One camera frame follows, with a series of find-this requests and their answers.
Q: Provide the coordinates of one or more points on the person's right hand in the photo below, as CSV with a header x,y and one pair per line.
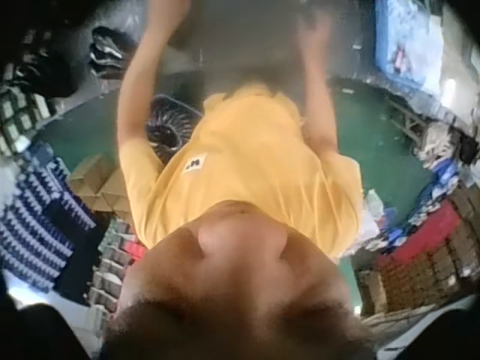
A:
x,y
314,32

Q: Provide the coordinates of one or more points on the person's left hand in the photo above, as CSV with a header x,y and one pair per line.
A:
x,y
168,9

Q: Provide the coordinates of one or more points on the heap of mixed clothing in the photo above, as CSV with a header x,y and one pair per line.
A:
x,y
448,148

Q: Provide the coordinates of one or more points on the pile of black white shoes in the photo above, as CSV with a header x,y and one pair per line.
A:
x,y
107,54

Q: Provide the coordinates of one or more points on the stack of red brown boxes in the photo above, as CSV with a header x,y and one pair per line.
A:
x,y
427,258

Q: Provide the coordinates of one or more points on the heap of brown cardboard boxes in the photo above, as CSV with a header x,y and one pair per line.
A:
x,y
101,185

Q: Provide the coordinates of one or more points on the black heap of goods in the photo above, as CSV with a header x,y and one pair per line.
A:
x,y
48,65

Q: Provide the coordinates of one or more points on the stack of green white boxes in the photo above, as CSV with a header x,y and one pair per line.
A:
x,y
20,112

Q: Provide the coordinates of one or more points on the row of open shoe boxes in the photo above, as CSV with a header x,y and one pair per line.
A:
x,y
112,262

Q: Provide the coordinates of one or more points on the metal frame rack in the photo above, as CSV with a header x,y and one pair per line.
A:
x,y
403,112

